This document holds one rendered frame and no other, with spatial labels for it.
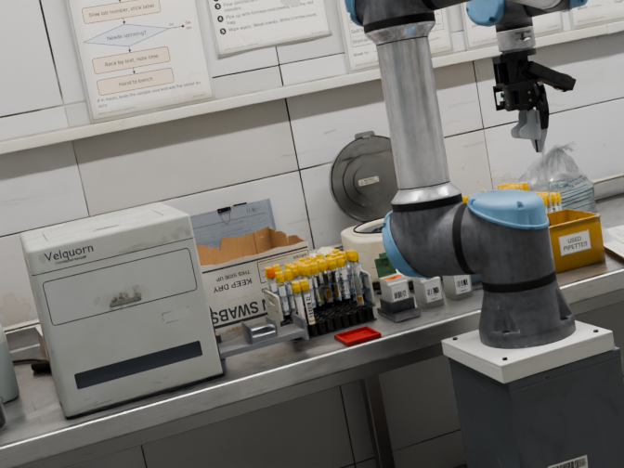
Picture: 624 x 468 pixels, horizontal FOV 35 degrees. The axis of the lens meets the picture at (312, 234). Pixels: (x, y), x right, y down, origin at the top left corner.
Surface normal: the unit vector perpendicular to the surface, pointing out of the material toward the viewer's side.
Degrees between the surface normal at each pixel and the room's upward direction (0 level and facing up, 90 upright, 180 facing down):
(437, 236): 68
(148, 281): 90
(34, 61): 90
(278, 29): 88
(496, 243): 89
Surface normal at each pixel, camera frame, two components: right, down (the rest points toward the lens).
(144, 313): 0.33, 0.10
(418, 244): -0.54, 0.18
